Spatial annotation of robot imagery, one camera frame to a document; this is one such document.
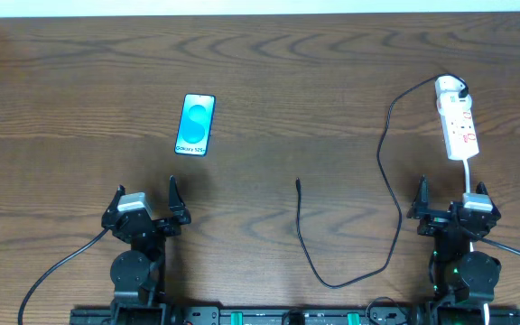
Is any white power strip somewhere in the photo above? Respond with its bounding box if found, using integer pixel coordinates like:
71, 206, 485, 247
441, 107, 479, 161

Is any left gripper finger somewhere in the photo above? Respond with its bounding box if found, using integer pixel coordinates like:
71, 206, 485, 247
168, 175, 186, 216
107, 185, 125, 214

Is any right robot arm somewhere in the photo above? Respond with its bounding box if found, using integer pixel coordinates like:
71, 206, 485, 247
407, 176, 501, 324

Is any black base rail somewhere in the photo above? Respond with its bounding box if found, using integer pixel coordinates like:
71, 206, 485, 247
69, 304, 520, 325

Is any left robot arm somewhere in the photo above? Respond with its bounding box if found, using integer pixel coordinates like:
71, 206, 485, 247
101, 176, 191, 325

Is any blue Galaxy smartphone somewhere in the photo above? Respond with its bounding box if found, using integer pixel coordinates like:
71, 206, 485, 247
174, 94, 216, 157

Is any black USB charging cable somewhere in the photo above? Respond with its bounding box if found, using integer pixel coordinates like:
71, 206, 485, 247
294, 72, 470, 290

